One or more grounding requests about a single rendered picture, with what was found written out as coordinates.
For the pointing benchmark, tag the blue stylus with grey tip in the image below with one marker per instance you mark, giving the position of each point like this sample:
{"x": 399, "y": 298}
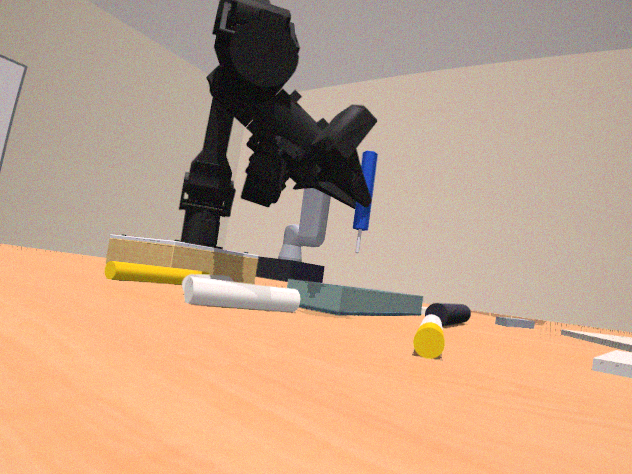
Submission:
{"x": 362, "y": 214}

